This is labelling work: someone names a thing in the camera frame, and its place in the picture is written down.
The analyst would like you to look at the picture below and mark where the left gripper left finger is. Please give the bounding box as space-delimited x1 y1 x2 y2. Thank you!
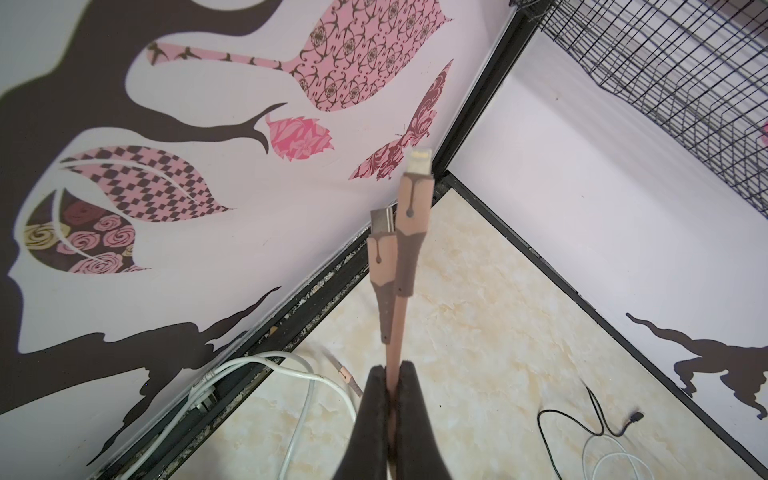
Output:
332 366 389 480

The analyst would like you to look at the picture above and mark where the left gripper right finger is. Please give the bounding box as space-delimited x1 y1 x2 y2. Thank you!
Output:
394 361 451 480

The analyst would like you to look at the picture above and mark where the pink usb cable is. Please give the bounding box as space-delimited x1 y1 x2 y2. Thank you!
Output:
335 147 436 445

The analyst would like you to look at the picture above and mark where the white power strip cable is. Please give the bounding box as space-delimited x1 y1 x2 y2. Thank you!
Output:
116 350 360 480

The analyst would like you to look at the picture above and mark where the black usb cable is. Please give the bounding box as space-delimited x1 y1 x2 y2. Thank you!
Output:
536 383 646 480

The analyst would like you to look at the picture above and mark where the black wire basket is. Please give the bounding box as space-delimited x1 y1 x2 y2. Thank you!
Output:
513 0 767 215

